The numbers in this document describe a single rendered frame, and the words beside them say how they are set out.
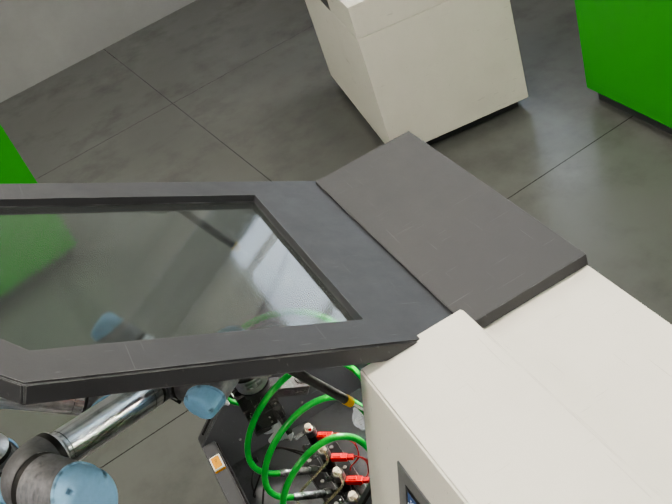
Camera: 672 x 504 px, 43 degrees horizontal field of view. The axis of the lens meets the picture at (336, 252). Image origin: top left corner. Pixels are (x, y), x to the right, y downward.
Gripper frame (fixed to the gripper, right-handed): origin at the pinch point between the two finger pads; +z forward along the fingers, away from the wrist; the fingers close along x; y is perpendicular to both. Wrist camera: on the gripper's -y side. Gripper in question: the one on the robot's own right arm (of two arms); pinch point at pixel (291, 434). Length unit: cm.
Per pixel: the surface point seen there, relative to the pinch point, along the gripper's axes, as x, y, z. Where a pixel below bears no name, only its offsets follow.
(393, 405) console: 47, -15, -42
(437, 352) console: 42, -27, -42
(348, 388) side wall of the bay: -30.9, -22.1, 28.2
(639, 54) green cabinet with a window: -163, -242, 70
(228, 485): -13.6, 19.6, 18.2
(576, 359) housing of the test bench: 53, -47, -34
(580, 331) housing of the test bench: 48, -52, -34
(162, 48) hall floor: -585, -86, 114
